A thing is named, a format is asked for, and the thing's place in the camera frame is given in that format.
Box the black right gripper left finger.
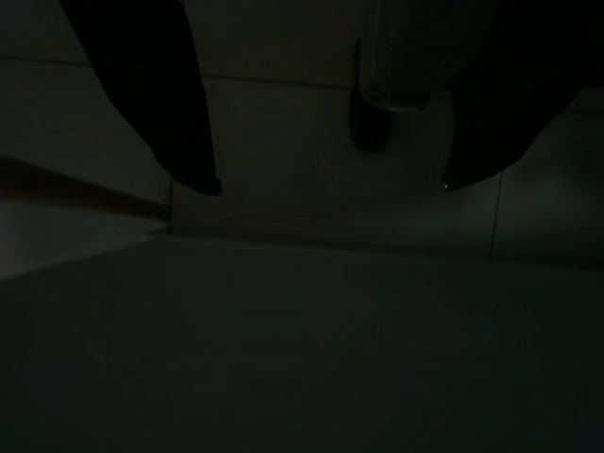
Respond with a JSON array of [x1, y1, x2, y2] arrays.
[[59, 0, 223, 197]]

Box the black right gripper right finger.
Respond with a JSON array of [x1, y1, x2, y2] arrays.
[[443, 0, 604, 192]]

